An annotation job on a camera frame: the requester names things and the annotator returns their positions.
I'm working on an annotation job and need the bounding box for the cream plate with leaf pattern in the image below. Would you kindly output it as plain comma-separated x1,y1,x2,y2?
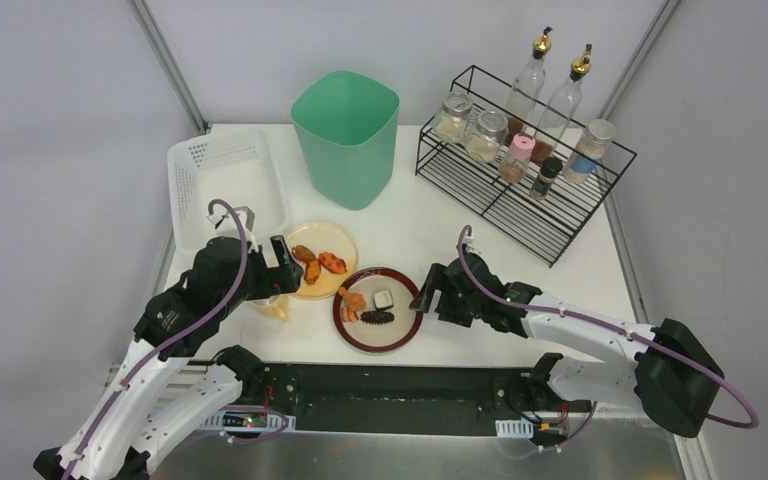
285,221,359,300

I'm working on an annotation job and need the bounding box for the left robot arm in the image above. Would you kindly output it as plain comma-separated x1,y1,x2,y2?
33,235,303,479

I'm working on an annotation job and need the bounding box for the red rimmed plate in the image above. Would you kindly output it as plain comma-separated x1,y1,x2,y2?
332,267,423,354

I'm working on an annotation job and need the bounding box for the pink lid spice shaker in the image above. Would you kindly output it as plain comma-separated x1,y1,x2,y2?
498,133,536,183

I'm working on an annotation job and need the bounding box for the glass jar with rice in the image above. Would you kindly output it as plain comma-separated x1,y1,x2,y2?
464,110,508,163

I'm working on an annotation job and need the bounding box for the black wire rack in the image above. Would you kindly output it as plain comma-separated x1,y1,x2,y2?
414,64,638,268

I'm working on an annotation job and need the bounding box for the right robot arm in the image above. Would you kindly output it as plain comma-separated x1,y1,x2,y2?
410,253,723,438

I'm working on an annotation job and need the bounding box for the sushi roll piece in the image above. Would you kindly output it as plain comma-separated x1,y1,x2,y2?
373,289,395,311

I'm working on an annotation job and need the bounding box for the silver lid spice jar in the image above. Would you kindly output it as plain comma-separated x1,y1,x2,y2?
562,119,617,185

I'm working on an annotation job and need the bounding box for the fried chicken wing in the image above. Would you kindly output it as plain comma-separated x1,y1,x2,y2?
291,245,321,285

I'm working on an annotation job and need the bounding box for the shrimp piece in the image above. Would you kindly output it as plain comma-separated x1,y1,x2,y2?
340,307,360,323

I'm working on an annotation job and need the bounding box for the green plastic bin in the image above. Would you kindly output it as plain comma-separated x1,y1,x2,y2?
290,70,400,211

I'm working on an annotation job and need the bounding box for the black sea cucumber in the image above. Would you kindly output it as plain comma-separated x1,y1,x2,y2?
360,310,395,325

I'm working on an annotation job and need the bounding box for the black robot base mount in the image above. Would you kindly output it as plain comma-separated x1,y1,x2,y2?
236,363,590,436

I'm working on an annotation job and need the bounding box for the yellow mug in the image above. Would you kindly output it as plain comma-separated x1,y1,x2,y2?
251,294,289,323

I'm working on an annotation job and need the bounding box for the glass jar with grains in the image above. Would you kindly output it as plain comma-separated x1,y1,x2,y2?
432,92,473,144

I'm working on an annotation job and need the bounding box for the black lid pepper shaker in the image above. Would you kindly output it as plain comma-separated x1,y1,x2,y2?
529,156,564,200

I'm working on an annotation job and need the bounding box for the white plastic basket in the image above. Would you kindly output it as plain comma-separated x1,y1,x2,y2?
167,127,291,254

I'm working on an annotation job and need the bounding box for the fried chicken nugget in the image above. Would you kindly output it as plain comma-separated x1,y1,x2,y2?
338,287,367,312

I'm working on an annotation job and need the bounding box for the gold spout oil bottle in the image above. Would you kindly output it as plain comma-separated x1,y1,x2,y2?
504,26,553,144

